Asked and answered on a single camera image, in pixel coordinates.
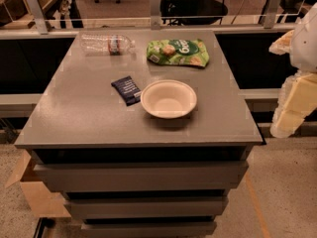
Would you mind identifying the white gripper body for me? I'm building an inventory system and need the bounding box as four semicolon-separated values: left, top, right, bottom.
289;3;317;72

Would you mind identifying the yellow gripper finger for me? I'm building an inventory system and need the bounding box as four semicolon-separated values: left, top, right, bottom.
270;71;317;138
268;30;294;56

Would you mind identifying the white paper bowl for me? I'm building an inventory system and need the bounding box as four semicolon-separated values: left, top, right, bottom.
141;79;197;119

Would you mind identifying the green rice chip bag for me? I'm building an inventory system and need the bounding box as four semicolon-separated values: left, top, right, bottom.
147;39;209;67

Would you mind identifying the black office chair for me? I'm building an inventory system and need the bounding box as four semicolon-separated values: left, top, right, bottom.
160;0;228;26

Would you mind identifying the dark blue snack bar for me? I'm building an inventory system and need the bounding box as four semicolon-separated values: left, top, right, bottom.
111;76;142;106

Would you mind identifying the grey drawer cabinet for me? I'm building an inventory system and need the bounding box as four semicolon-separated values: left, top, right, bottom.
16;29;262;238

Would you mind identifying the clear plastic water bottle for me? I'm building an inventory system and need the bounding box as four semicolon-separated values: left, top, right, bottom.
80;34;135;56

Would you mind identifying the glass railing with metal posts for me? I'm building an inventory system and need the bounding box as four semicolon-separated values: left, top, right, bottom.
0;0;317;40

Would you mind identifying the cardboard box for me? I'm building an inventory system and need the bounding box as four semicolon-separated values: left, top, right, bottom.
5;151;70;218

